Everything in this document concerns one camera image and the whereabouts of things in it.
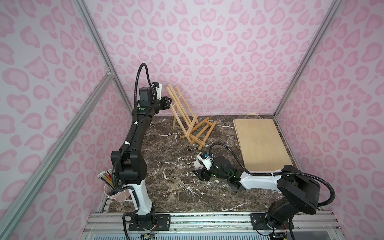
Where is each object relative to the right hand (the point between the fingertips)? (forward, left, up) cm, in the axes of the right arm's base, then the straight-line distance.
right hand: (197, 167), depth 83 cm
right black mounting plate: (-24, -31, -9) cm, 40 cm away
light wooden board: (+19, -42, -10) cm, 47 cm away
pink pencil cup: (-16, +36, +2) cm, 40 cm away
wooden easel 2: (+28, +1, -8) cm, 29 cm away
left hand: (+31, +14, +23) cm, 41 cm away
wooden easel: (+35, +12, +17) cm, 40 cm away
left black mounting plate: (-26, +18, -6) cm, 32 cm away
